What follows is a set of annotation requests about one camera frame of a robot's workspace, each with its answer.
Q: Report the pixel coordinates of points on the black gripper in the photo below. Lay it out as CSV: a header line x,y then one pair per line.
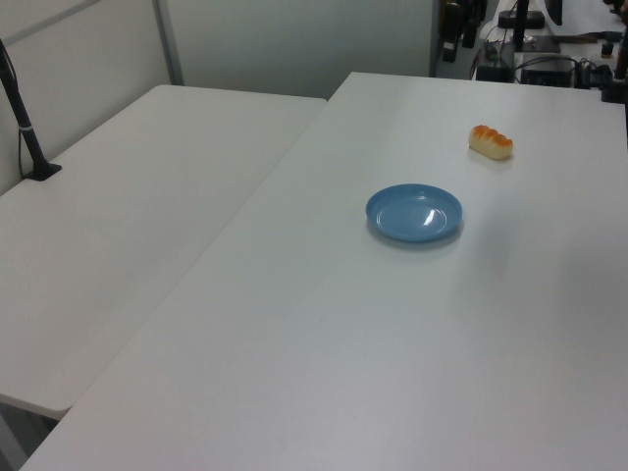
x,y
466,6

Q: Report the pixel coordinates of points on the orange-topped toy bread loaf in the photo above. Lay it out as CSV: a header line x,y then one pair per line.
x,y
490,143

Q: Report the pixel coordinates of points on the blue plastic plate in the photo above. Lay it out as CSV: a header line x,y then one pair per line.
x,y
414,213

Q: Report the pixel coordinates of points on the small black device box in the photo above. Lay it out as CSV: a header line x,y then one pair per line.
x,y
494,72

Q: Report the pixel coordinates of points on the black upright stand with disc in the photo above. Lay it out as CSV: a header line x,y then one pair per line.
x,y
520,22

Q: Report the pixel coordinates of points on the black electronics box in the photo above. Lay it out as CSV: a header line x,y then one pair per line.
x,y
547,71

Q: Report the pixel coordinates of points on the black table clamp with pole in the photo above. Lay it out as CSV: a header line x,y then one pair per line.
x,y
615,88

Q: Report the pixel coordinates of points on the white side table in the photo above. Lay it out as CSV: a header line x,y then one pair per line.
x,y
113,235

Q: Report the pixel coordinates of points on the black stand clamp base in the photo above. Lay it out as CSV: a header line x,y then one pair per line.
x,y
44,171

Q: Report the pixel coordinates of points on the grey partition frame post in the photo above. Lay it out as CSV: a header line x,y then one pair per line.
x,y
169,41

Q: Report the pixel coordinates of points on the black camera stand pole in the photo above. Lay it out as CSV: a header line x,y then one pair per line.
x,y
19,118

